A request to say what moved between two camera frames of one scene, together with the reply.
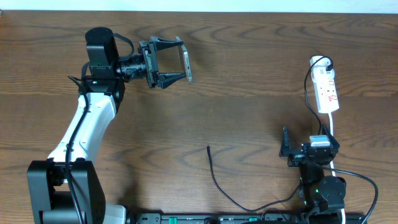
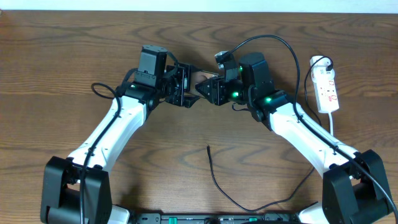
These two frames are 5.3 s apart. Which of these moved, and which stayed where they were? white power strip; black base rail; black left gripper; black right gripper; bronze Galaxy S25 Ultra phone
Moved: black right gripper; bronze Galaxy S25 Ultra phone; black left gripper
Stayed: black base rail; white power strip
